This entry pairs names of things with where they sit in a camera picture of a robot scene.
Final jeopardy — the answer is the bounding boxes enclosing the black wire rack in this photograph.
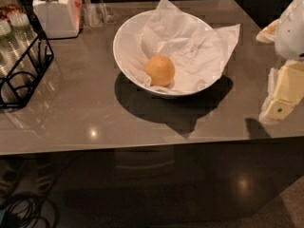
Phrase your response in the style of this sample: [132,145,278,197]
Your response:
[0,0,54,108]

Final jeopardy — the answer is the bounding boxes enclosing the white napkin box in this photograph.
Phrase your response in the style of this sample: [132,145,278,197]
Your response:
[32,0,82,39]

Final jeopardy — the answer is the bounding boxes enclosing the black cables on floor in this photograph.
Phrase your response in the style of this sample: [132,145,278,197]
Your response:
[0,193,61,228]

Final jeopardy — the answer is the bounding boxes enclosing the clear drinking glass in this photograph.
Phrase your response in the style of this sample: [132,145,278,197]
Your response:
[0,20,22,82]
[9,12,39,66]

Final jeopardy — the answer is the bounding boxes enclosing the white ceramic bowl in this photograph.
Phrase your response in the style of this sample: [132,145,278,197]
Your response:
[112,9,222,100]

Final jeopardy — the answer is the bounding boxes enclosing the orange fruit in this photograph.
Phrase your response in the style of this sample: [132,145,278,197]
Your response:
[144,55,175,86]

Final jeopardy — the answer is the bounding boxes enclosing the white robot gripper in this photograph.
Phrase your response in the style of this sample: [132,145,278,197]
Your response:
[256,0,304,124]

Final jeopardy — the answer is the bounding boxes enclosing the clear acrylic stand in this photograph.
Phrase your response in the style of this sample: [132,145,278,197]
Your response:
[84,0,115,27]

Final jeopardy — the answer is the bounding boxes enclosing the white crumpled paper sheet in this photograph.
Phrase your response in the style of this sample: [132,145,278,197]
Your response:
[122,0,241,96]

